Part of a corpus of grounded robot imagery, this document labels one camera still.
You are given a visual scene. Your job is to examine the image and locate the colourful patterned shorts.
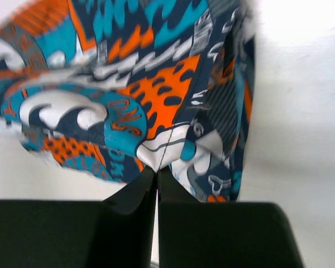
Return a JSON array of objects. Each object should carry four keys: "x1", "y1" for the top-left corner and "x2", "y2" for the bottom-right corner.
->
[{"x1": 0, "y1": 1, "x2": 255, "y2": 202}]

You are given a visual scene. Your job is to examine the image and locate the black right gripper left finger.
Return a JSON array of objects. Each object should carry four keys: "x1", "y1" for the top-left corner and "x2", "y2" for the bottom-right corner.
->
[{"x1": 0, "y1": 167, "x2": 156, "y2": 267}]

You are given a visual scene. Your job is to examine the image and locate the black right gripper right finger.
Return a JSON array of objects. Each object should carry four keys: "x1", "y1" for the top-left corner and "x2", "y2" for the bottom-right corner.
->
[{"x1": 157, "y1": 168, "x2": 303, "y2": 268}]

